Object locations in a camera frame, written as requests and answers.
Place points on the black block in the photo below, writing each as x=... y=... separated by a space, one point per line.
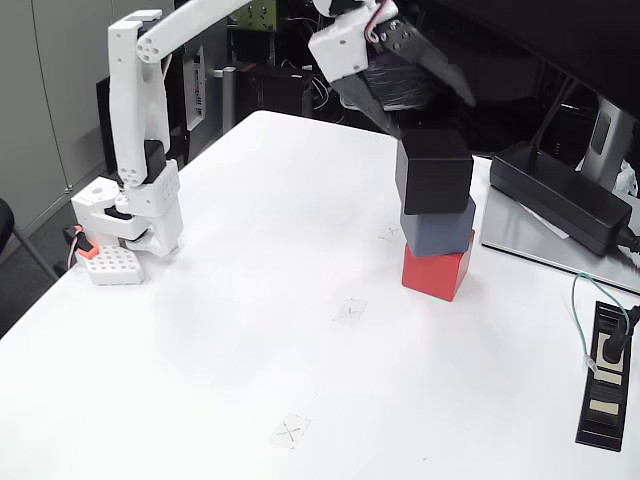
x=435 y=175

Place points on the grey block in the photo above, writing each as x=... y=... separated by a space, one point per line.
x=440 y=235

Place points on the black computer case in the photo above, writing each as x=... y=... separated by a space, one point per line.
x=275 y=90

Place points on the green circuit board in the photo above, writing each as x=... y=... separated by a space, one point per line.
x=260 y=20

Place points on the black monitor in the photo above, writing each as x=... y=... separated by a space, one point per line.
x=575 y=40

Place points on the red block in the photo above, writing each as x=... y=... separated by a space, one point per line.
x=432 y=277

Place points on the black power adapter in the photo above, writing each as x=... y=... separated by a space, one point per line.
x=555 y=195

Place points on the silver monitor stand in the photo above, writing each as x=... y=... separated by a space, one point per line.
x=607 y=140

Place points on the white crumpled plastic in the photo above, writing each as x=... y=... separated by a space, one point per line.
x=627 y=177

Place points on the black power strip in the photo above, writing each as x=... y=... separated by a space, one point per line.
x=602 y=400

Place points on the black chair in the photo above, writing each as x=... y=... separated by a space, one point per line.
x=4 y=220

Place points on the grey metal post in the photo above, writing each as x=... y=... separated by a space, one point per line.
x=228 y=95

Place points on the silver monitor base plate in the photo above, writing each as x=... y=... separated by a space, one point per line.
x=525 y=240

